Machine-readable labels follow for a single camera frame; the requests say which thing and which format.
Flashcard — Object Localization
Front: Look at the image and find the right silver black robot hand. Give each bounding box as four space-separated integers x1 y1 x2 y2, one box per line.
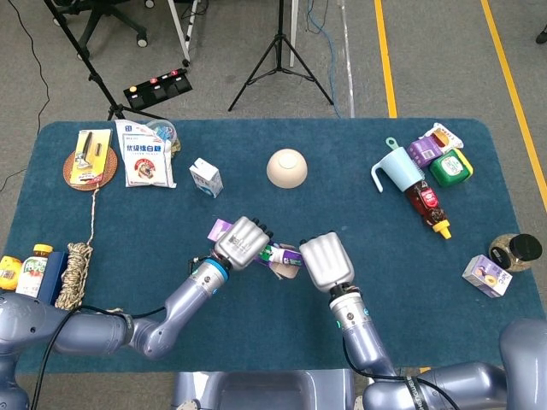
298 231 356 294

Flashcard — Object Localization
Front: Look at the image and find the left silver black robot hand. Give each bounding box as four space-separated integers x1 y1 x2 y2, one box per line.
212 215 274 271

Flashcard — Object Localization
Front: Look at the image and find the purple toothpaste box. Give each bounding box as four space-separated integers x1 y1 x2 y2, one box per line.
208 218 305 281

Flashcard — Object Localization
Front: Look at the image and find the white purple tube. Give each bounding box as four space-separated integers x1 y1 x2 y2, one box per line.
261 243 303 268

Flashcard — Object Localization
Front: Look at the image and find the small purple box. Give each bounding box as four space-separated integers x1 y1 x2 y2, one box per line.
406 135 444 168

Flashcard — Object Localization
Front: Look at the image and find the dark blue box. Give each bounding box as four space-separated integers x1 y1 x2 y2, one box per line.
37 250 69 307

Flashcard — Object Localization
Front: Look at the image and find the blue table mat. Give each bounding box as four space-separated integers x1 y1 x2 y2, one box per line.
0 118 543 376

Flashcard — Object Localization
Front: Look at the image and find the small white blue milk carton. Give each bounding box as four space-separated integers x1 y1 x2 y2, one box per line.
189 157 225 199

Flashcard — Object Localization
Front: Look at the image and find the cream upturned bowl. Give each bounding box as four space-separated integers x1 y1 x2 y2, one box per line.
266 148 309 190

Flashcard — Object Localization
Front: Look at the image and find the brown honey bottle yellow cap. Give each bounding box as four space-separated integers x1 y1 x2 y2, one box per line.
404 179 453 240

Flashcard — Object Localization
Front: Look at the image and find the light blue mug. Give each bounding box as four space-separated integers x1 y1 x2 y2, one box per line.
370 137 426 194

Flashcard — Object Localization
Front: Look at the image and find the clear plastic jar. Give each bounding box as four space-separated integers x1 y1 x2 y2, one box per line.
144 119 181 159

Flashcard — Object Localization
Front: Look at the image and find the white sugar bag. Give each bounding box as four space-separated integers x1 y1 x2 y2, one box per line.
114 119 178 190

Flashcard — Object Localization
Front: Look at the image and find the blue-grey robot torso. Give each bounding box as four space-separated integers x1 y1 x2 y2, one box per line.
170 369 356 410

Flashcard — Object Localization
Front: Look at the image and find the round woven coaster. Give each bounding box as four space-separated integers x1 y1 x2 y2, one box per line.
62 147 119 191

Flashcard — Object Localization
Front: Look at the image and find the green yellow container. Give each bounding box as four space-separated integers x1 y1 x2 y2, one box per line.
428 148 474 188

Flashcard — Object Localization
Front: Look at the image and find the purple juice carton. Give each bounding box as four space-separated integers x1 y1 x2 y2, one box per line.
462 254 513 299

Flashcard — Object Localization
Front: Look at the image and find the white snack packet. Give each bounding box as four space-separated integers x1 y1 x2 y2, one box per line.
421 122 465 155

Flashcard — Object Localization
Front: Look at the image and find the yellow razor card package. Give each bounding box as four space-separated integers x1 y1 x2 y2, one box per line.
69 129 113 186

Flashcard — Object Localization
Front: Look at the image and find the black foot pedal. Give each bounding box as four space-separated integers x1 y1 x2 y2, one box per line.
123 67 193 110

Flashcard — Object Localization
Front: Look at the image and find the glass jar black lid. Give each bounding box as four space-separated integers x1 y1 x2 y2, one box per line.
488 232 544 273

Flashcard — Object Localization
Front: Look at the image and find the black tripod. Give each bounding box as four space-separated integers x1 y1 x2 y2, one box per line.
227 0 335 113

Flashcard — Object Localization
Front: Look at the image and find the drink bottle yellow cap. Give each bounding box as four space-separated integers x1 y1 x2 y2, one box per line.
15 243 54 299

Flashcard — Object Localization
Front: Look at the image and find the black light stand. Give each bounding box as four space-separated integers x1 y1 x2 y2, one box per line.
42 0 168 122

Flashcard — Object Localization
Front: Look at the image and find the yellow can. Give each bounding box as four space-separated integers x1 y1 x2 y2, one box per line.
0 255 23 292

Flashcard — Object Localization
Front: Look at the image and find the black office chair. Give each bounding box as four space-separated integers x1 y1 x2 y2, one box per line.
50 0 156 59

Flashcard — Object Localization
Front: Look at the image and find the beige rope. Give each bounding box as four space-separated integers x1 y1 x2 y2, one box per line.
55 186 100 311

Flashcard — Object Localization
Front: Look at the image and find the blue floor cable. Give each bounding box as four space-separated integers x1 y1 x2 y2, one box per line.
306 0 343 120

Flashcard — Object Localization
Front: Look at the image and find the white post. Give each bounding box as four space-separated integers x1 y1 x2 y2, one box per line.
289 0 300 68

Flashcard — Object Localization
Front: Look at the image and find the white frame leg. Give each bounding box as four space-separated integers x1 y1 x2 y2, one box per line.
167 0 200 68

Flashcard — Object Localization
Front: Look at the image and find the black floor cable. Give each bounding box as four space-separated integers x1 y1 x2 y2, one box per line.
0 0 51 191

